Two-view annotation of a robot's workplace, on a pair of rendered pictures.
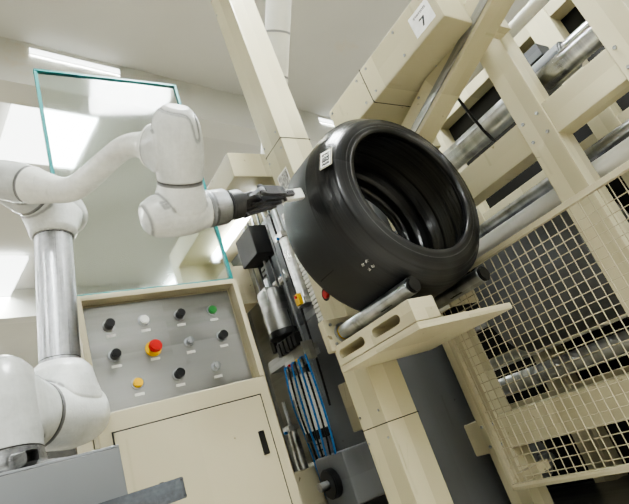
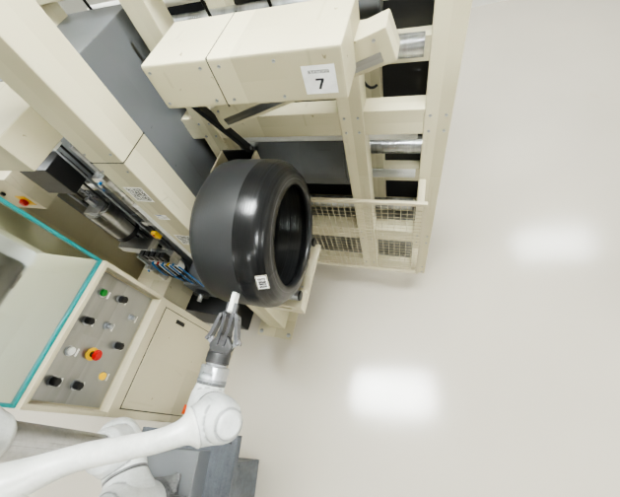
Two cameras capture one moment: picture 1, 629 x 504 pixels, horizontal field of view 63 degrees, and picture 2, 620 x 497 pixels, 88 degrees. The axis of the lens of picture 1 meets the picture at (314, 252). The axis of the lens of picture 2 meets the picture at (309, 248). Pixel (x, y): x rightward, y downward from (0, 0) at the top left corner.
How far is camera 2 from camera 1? 1.71 m
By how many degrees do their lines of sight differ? 79
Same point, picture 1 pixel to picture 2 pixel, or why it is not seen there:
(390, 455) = not seen: hidden behind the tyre
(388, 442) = not seen: hidden behind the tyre
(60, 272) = (53, 446)
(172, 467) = (154, 380)
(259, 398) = (168, 310)
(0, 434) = not seen: outside the picture
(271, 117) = (95, 136)
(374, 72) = (234, 80)
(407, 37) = (294, 82)
